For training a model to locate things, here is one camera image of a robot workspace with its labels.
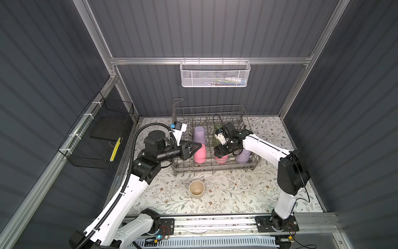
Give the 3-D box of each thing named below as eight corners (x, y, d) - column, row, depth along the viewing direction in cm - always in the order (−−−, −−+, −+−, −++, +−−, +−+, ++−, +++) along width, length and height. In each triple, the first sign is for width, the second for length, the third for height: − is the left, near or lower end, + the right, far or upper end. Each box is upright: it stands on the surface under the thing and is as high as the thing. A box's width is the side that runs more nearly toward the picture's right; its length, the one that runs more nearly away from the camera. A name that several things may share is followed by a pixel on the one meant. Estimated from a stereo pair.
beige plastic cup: (189, 201, 83) (188, 196, 75) (190, 187, 88) (189, 180, 80) (204, 201, 83) (204, 196, 75) (204, 187, 88) (204, 180, 80)
